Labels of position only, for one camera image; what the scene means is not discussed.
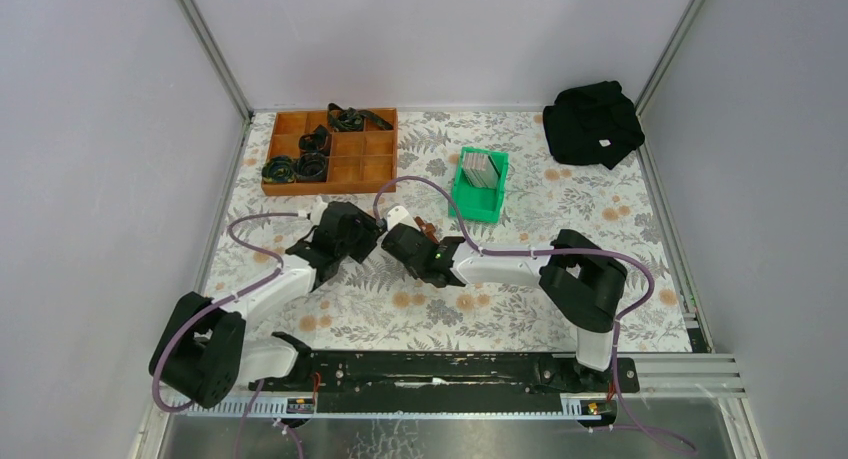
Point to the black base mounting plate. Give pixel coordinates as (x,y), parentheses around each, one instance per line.
(335,371)

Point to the stack of credit cards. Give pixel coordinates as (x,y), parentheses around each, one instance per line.
(481,170)

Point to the floral patterned table mat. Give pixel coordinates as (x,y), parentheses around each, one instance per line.
(377,305)

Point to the rolled belt middle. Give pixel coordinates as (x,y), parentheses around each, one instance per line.
(316,142)

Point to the rolled belt lower right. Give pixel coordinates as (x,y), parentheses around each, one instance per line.
(311,168)

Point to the rolled belt lower left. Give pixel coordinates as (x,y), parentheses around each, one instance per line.
(279,170)

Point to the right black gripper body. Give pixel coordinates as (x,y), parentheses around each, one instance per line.
(417,273)

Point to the rolled belt top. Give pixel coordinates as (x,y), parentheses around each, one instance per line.
(354,120)

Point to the green plastic bin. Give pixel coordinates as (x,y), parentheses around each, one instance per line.
(481,204)

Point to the rolled belt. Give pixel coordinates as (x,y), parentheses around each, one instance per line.
(311,168)
(279,170)
(354,120)
(316,142)

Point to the wooden compartment tray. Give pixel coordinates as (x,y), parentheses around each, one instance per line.
(359,162)

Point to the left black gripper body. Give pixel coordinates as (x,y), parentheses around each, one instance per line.
(364,238)

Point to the black cloth bundle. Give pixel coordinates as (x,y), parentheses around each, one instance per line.
(592,125)

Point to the brown leather card holder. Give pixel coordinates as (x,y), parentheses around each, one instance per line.
(428,229)

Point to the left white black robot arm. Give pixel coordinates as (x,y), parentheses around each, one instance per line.
(203,352)

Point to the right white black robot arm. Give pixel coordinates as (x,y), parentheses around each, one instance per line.
(585,287)

